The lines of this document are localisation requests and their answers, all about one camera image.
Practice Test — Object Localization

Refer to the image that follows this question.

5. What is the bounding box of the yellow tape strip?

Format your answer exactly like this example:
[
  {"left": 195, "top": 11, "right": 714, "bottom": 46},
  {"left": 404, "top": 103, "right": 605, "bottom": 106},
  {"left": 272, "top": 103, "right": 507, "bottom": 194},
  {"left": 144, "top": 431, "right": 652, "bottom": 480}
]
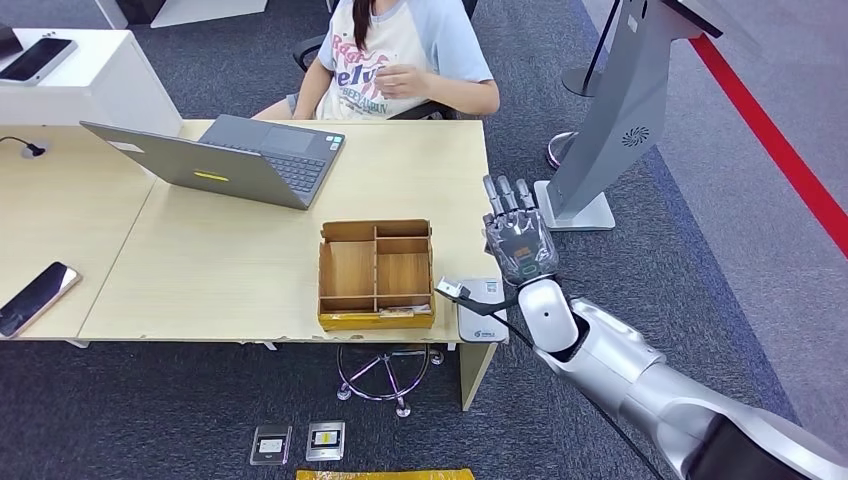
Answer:
[{"left": 294, "top": 468, "right": 477, "bottom": 480}]

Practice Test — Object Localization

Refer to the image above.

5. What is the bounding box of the light wood desk leg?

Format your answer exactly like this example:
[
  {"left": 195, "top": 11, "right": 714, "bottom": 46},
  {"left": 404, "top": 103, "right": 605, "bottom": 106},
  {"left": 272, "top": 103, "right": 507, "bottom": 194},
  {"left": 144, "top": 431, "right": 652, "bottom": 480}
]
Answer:
[{"left": 458, "top": 342, "right": 498, "bottom": 413}]

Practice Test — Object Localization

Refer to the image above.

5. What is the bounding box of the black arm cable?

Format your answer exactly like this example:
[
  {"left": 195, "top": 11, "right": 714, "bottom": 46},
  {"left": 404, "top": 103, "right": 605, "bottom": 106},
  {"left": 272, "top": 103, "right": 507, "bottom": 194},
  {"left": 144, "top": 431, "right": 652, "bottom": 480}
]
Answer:
[{"left": 486, "top": 307, "right": 667, "bottom": 480}]

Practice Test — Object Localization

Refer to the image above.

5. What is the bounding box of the chrome stool base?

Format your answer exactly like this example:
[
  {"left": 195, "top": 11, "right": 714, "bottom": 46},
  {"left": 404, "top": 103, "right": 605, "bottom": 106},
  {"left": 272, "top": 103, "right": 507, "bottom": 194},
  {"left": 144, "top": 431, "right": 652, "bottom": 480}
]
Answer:
[{"left": 334, "top": 343, "right": 446, "bottom": 420}]

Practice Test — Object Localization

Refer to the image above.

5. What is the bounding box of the wooden compartment box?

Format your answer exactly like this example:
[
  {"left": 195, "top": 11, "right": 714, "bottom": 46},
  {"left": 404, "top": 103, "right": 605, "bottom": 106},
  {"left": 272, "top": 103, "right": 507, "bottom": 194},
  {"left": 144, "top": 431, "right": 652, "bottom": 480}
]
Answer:
[{"left": 316, "top": 219, "right": 437, "bottom": 333}]

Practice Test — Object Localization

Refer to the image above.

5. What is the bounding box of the silver floor socket dark frame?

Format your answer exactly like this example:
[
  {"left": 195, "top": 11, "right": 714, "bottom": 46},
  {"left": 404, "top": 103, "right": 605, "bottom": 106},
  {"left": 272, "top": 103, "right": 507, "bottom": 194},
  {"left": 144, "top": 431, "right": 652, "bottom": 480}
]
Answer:
[{"left": 248, "top": 423, "right": 293, "bottom": 468}]

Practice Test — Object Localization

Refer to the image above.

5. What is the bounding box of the grey kiosk stand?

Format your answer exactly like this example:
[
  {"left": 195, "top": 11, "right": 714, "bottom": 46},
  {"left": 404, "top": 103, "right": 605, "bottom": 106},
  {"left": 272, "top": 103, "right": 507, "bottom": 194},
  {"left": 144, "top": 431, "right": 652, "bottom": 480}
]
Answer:
[{"left": 533, "top": 0, "right": 723, "bottom": 233}]

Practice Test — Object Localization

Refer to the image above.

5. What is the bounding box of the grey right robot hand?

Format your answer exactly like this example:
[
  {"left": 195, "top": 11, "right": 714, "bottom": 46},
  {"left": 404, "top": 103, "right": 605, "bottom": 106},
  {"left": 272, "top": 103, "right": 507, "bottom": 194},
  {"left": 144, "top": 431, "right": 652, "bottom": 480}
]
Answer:
[{"left": 482, "top": 174, "right": 560, "bottom": 287}]

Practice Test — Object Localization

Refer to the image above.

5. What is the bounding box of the red floor tape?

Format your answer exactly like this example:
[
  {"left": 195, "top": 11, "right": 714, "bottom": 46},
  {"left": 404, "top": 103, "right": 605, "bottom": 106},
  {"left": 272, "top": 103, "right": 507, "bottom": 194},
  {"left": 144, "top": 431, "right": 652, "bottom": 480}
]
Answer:
[{"left": 687, "top": 33, "right": 848, "bottom": 260}]

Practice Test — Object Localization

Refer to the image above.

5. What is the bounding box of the black smartphone with pale case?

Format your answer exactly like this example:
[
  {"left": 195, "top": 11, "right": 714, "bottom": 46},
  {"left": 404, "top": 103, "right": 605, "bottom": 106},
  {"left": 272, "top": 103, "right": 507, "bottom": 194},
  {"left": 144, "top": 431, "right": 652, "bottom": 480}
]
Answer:
[{"left": 0, "top": 261, "right": 83, "bottom": 340}]

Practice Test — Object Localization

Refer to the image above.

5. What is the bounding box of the dark device on cabinet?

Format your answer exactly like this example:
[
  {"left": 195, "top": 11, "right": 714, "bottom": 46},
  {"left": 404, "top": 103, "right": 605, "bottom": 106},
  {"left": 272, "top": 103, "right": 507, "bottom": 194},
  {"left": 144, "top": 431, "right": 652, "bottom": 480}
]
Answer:
[{"left": 0, "top": 23, "right": 24, "bottom": 61}]

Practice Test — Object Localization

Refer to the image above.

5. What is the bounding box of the black desk cable with grommet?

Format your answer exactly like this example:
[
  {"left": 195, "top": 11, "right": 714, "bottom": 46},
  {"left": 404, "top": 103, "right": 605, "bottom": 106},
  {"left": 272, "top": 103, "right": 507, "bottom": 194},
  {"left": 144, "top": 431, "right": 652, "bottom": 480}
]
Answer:
[{"left": 0, "top": 135, "right": 49, "bottom": 160}]

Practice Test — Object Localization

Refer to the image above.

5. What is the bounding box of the grey laptop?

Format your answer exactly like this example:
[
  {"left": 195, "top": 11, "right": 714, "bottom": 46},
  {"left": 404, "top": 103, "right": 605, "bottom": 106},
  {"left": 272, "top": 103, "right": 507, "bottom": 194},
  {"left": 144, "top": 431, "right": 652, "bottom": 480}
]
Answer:
[{"left": 79, "top": 113, "right": 347, "bottom": 212}]

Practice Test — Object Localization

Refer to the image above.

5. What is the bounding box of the black stanchion pole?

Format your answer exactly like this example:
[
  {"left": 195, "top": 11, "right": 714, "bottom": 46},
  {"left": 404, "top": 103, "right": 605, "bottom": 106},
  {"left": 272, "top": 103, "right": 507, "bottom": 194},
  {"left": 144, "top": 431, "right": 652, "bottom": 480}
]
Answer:
[{"left": 561, "top": 0, "right": 624, "bottom": 99}]

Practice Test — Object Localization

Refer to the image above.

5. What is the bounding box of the silver floor socket yellow label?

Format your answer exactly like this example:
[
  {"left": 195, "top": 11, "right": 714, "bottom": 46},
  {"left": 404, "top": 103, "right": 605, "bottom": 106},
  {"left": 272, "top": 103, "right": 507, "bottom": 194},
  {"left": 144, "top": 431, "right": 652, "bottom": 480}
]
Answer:
[{"left": 305, "top": 420, "right": 347, "bottom": 463}]

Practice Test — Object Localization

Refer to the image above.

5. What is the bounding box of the person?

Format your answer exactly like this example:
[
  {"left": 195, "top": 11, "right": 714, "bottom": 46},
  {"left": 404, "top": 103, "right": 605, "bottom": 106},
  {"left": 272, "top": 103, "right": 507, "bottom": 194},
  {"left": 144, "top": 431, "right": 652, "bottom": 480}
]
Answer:
[{"left": 251, "top": 0, "right": 501, "bottom": 122}]

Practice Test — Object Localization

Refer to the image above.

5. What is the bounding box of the white display plinth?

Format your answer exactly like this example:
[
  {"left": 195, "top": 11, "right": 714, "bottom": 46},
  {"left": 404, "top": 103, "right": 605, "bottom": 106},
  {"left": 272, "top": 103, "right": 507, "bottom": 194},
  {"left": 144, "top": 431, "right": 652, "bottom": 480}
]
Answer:
[{"left": 148, "top": 0, "right": 270, "bottom": 30}]

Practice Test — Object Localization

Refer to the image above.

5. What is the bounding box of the black smartphone with grey case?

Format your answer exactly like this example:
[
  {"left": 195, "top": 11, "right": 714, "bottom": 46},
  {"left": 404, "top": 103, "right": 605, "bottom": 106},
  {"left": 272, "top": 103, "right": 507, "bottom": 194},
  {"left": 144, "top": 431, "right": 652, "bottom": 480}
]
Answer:
[{"left": 0, "top": 36, "right": 79, "bottom": 87}]

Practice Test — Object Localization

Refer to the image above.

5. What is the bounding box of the white card reader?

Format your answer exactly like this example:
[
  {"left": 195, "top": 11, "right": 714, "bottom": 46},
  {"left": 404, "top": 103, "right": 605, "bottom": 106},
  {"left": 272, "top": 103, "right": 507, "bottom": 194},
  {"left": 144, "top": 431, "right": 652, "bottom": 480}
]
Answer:
[{"left": 457, "top": 278, "right": 510, "bottom": 344}]

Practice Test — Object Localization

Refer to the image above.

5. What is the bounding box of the white cabinet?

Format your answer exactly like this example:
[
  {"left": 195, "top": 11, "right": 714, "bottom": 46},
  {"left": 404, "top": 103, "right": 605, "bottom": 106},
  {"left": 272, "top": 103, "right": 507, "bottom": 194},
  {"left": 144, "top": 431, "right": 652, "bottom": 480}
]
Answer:
[{"left": 0, "top": 27, "right": 183, "bottom": 137}]

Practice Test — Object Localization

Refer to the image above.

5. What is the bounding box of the person's left hand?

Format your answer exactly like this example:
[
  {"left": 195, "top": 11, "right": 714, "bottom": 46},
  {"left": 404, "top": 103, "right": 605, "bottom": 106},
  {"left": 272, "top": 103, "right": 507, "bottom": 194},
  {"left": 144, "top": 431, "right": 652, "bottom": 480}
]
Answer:
[{"left": 374, "top": 64, "right": 432, "bottom": 101}]

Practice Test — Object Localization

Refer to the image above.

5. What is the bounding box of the chrome stanchion base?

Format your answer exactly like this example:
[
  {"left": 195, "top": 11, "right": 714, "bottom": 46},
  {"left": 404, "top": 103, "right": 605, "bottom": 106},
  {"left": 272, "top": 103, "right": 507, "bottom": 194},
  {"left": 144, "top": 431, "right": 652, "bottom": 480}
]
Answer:
[{"left": 546, "top": 130, "right": 579, "bottom": 170}]

